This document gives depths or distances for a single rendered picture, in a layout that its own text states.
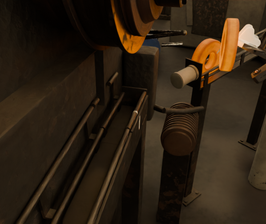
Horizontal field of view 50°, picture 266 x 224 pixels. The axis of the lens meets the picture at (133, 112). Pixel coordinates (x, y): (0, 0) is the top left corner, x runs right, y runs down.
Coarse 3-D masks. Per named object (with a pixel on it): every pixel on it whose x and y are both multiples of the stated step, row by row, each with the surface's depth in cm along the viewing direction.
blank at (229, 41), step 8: (232, 24) 80; (224, 32) 86; (232, 32) 79; (224, 40) 83; (232, 40) 79; (224, 48) 80; (232, 48) 79; (224, 56) 81; (232, 56) 80; (224, 64) 83; (232, 64) 82
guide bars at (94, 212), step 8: (144, 96) 80; (136, 112) 73; (128, 128) 67; (120, 144) 62; (120, 152) 60; (112, 160) 58; (112, 168) 56; (112, 176) 57; (104, 184) 53; (104, 192) 52; (96, 200) 50; (96, 208) 49; (96, 216) 48
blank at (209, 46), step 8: (208, 40) 104; (216, 40) 105; (200, 48) 103; (208, 48) 104; (216, 48) 107; (192, 56) 105; (200, 56) 103; (216, 56) 109; (208, 64) 112; (216, 64) 112
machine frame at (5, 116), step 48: (0, 0) 40; (0, 48) 42; (48, 48) 55; (0, 96) 43; (48, 96) 47; (96, 96) 70; (0, 144) 36; (48, 144) 49; (0, 192) 38; (48, 192) 52
